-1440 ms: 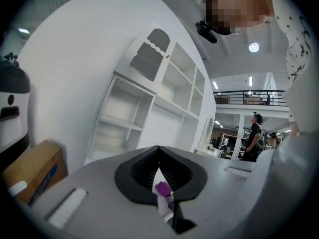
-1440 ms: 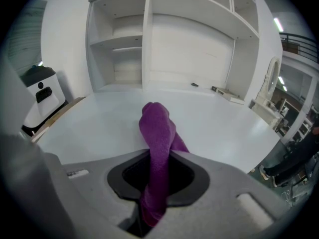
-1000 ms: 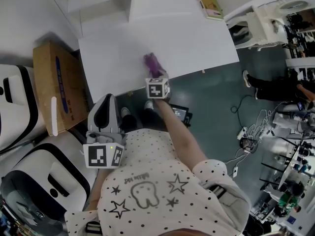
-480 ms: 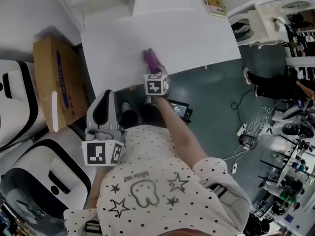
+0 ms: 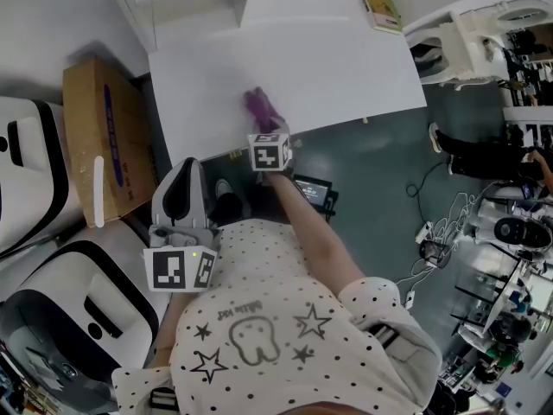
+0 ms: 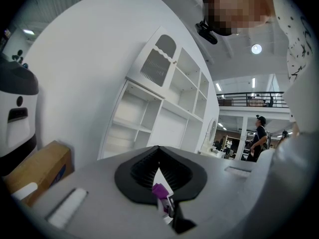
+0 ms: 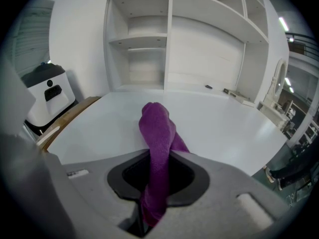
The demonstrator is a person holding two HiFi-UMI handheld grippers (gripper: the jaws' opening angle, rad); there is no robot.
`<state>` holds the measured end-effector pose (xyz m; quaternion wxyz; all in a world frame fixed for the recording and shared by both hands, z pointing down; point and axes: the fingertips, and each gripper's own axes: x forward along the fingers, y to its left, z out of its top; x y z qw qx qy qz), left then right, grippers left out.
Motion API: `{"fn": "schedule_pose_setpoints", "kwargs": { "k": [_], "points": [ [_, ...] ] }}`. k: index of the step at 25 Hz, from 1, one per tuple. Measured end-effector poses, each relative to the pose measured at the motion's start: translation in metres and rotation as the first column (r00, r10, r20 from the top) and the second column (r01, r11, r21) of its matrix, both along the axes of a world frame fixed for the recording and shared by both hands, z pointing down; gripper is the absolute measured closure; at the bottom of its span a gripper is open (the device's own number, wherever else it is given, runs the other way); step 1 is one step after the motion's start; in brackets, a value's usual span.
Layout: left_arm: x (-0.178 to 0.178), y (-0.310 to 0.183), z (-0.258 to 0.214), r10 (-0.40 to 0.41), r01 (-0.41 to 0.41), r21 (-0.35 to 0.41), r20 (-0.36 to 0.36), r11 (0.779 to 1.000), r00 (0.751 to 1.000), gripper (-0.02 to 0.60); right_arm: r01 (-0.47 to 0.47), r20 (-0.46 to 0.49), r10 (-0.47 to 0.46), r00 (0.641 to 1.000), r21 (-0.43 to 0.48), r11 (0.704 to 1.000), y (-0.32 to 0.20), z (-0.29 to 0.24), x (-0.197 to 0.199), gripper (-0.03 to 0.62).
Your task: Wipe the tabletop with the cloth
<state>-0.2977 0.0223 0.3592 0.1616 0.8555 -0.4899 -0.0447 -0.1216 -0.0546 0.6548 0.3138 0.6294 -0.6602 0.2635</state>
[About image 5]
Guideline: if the person's white dotted shirt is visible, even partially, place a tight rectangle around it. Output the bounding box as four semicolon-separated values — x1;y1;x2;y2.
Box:
111;218;444;415

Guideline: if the white and black robot machine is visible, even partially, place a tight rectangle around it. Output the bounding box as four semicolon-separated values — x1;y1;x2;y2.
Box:
0;227;161;415
0;96;70;259

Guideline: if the black cable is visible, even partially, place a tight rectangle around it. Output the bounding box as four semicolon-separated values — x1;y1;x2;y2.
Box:
405;162;446;224

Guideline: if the brown cardboard box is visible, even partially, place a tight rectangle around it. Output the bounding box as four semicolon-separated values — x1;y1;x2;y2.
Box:
62;57;159;228

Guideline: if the person's right forearm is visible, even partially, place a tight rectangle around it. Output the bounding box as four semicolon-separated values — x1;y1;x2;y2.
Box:
265;171;366;293

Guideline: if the black round device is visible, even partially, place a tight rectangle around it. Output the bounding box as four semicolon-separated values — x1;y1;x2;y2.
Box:
417;239;453;271

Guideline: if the white power strip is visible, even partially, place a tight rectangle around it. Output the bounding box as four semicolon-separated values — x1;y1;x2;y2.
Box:
415;221;435;244

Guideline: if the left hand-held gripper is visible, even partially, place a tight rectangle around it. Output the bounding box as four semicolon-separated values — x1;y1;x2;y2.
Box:
143;157;219;292

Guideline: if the green book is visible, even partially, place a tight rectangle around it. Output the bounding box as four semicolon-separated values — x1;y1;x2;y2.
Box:
354;0;404;33

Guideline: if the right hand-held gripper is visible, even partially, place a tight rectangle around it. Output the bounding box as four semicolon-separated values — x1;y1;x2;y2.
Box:
247;118;295;185

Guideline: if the purple cloth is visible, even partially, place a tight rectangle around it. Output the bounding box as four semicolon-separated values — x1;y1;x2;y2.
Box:
242;86;282;131

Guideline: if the black tablet screen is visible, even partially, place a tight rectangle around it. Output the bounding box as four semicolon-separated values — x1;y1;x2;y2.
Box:
293;174;339;222

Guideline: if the white work desk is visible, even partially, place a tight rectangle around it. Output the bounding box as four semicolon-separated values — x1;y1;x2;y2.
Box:
481;255;526;336

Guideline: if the tangle of white cables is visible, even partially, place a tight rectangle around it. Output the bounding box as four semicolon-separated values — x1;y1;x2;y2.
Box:
395;190;485;306

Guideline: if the white flat stick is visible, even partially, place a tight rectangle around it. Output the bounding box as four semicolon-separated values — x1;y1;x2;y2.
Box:
93;156;106;228

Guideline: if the white ornate vanity with mirror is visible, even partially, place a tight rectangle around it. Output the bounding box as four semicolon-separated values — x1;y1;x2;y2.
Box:
404;0;553;90

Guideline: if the person's left forearm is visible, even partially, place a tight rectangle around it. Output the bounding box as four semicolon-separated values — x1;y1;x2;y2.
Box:
149;291;191;369

